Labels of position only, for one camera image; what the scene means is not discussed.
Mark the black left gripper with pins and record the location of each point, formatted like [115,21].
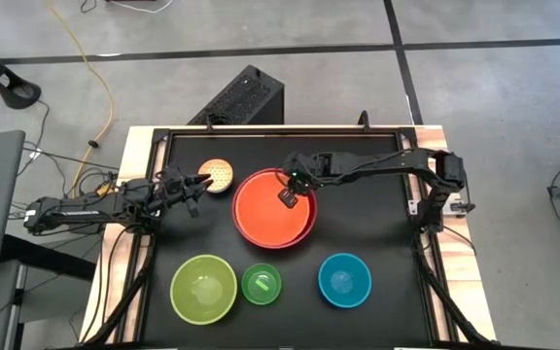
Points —
[173,189]

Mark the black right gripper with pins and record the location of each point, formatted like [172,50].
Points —
[303,172]

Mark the small orange perforated strainer bowl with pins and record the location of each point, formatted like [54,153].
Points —
[218,172]

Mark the small translucent green bowl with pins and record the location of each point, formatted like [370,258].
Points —
[261,284]

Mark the lime green plastic bowl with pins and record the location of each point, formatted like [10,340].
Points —
[203,289]

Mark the blue plastic bowl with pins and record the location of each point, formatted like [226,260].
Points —
[344,280]

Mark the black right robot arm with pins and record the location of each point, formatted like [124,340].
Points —
[382,163]

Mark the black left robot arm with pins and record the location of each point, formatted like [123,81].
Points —
[71,211]

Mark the large orange plastic bowl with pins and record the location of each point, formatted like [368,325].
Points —
[265,219]

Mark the large red plastic bowl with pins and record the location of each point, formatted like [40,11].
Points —
[235,214]

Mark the black table mat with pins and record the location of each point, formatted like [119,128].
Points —
[382,233]

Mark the black computer tower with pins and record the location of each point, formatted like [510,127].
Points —
[241,97]

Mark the black curved stand leg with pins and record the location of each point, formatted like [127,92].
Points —
[10,85]

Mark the black metal table frame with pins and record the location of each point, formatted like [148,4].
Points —
[280,130]

